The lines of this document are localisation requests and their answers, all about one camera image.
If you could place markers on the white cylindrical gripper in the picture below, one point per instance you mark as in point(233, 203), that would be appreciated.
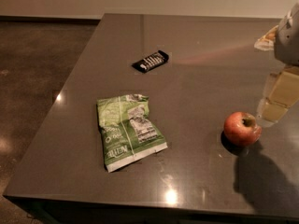
point(288, 41)

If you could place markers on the green jalapeno chip bag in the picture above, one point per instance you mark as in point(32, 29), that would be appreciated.
point(127, 133)

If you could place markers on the red apple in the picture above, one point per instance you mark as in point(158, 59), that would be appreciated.
point(241, 129)

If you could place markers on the black snack bar wrapper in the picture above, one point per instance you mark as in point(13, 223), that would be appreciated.
point(151, 62)

